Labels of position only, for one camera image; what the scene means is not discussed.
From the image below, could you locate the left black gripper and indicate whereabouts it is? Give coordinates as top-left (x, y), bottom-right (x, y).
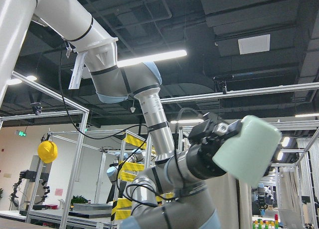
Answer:
top-left (186, 114), bottom-right (242, 180)

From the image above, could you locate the green plastic cup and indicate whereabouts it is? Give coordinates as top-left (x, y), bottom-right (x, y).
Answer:
top-left (212, 115), bottom-right (282, 187)

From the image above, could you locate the yellow hard hat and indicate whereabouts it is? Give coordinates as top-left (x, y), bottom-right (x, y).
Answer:
top-left (37, 140), bottom-right (58, 163)

